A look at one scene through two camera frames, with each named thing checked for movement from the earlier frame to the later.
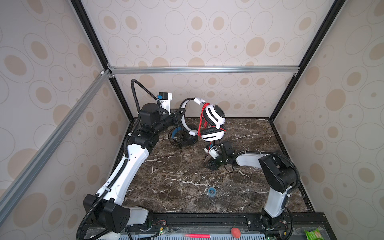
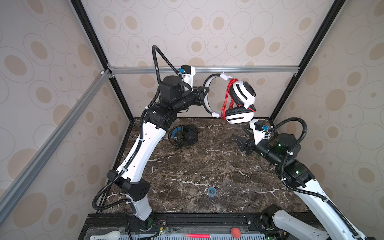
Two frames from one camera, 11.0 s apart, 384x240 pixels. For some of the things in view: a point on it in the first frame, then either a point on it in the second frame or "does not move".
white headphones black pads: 213,113 → 237,106
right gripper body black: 220,160 → 265,150
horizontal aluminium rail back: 266,70 does not move
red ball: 236,232 does not move
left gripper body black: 171,119 → 193,99
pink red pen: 197,236 does not move
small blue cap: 212,191 does not move
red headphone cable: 202,124 → 228,102
